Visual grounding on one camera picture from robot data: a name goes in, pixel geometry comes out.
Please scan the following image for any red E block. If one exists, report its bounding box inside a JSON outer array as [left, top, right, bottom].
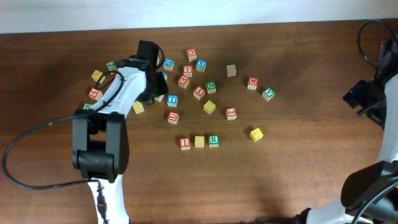
[[178, 75, 190, 89]]

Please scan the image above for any yellow S block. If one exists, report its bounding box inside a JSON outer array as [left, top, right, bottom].
[[132, 101, 144, 114]]

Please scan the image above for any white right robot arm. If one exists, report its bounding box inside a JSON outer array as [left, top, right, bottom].
[[293, 39, 397, 223]]

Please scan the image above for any green N block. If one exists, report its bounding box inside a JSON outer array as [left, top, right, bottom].
[[206, 82, 216, 94]]

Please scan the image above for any red y block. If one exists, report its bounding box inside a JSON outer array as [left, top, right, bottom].
[[183, 65, 193, 77], [193, 86, 206, 100]]

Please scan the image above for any plain wooden block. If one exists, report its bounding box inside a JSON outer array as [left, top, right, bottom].
[[226, 65, 236, 77]]

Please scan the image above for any yellow block far left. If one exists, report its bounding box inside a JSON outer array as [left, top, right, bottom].
[[91, 70, 105, 83]]

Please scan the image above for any red 9 block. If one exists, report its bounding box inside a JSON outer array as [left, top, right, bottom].
[[88, 88, 103, 101]]

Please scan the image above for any red Y block lower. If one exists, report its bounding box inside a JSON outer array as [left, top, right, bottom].
[[193, 86, 206, 100]]

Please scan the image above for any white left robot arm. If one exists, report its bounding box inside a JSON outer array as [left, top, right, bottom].
[[72, 40, 169, 223]]

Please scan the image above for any red 3 block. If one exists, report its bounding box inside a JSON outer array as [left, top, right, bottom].
[[226, 108, 238, 120]]

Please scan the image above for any yellow block centre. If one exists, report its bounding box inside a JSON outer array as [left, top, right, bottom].
[[203, 100, 216, 114]]

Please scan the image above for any yellow C block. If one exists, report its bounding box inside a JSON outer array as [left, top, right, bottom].
[[195, 136, 205, 148]]

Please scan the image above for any red Y block upper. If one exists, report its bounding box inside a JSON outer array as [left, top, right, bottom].
[[183, 65, 193, 77]]

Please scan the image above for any red Q block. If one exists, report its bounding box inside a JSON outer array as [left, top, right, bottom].
[[187, 49, 197, 62]]

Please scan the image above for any green J block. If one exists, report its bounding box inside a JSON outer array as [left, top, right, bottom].
[[106, 61, 118, 71]]

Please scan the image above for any green R block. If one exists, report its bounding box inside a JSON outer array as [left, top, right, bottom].
[[209, 135, 220, 147]]

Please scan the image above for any red A block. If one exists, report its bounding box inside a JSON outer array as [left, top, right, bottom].
[[154, 95, 165, 102]]

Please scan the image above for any yellow K block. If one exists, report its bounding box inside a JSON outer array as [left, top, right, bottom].
[[249, 128, 264, 142]]

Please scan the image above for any blue T block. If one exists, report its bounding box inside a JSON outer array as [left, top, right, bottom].
[[167, 95, 178, 107]]

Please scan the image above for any blue D block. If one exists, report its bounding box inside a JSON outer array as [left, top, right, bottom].
[[163, 58, 175, 71]]

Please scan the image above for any red M block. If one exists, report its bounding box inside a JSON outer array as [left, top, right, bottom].
[[248, 77, 259, 90]]

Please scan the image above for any green V block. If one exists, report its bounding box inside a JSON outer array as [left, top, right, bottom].
[[262, 88, 275, 101]]

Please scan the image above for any blue X block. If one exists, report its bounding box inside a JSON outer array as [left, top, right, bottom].
[[196, 60, 207, 72]]

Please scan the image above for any red U block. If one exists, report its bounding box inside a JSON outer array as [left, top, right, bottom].
[[167, 111, 179, 124]]

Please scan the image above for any red I block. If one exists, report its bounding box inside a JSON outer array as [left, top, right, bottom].
[[180, 138, 191, 151]]

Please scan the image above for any blue H block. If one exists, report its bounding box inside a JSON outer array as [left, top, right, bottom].
[[162, 72, 168, 80]]

